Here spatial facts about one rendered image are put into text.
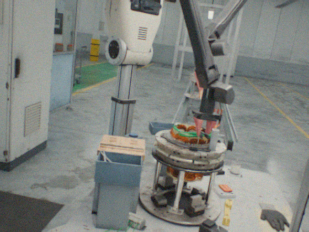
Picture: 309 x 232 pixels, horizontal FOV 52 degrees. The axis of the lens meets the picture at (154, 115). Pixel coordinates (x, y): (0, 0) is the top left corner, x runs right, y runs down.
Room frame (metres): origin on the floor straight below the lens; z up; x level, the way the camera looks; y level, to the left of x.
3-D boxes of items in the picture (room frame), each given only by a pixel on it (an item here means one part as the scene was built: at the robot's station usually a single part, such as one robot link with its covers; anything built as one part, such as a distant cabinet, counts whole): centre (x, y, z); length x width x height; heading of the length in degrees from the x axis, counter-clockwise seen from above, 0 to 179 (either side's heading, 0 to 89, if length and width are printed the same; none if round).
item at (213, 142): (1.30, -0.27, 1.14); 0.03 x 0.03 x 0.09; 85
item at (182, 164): (1.38, -0.18, 1.05); 0.29 x 0.29 x 0.06
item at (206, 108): (1.25, -0.20, 1.28); 0.10 x 0.07 x 0.07; 102
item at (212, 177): (1.35, -0.30, 0.91); 0.02 x 0.02 x 0.21
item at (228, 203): (1.34, -0.40, 0.80); 0.22 x 0.04 x 0.03; 166
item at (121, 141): (1.29, 0.12, 1.05); 0.20 x 0.19 x 0.02; 4
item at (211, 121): (1.25, -0.21, 1.21); 0.07 x 0.07 x 0.09; 12
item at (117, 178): (1.13, 0.11, 0.92); 0.17 x 0.11 x 0.28; 94
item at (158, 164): (1.41, -0.05, 0.91); 0.02 x 0.02 x 0.21
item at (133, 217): (1.15, 0.02, 0.80); 0.10 x 0.05 x 0.04; 67
